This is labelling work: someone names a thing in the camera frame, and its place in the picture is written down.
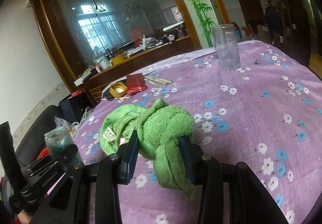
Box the yellow tape roll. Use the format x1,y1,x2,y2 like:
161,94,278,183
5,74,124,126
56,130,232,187
109,82,128,99

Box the light blue tissue packet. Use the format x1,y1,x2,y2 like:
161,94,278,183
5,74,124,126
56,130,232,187
44,126,74,159

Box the person left hand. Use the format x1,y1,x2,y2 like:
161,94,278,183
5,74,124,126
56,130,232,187
15,210,34,224

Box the dark red packet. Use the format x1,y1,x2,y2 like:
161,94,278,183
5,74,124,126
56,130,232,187
126,73,148,95

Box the purple floral tablecloth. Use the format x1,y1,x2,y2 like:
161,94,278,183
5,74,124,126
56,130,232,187
74,41,321,223

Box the dark navy bag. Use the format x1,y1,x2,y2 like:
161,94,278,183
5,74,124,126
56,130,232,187
59,93,93,123

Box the green towel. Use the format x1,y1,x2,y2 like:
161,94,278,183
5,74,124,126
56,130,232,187
99,98,195,201

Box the black leather sofa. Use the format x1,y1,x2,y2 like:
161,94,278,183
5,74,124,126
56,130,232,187
15,105,64,168

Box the clear plastic measuring jug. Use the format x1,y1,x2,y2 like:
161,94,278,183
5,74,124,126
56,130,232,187
211,24,241,70

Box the wooden brick-pattern counter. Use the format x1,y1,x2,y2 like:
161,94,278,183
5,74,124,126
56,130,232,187
77,36,201,105

